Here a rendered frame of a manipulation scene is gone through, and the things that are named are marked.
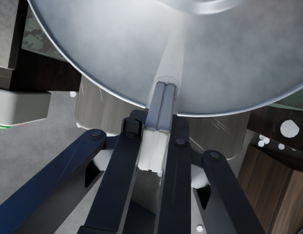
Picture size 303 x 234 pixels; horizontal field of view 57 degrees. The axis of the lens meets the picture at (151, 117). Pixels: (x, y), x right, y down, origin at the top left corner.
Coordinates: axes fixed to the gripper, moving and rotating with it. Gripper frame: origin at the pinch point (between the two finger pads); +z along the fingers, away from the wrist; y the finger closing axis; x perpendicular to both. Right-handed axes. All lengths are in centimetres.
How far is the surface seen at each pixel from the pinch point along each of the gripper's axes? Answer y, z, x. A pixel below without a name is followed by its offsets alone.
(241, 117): 6.4, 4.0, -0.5
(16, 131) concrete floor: -51, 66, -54
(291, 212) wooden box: 34, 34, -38
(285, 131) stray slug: 15.9, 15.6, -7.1
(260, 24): 6.3, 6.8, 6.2
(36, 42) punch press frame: -17.4, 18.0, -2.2
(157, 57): -1.0, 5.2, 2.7
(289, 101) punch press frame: 15.6, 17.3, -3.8
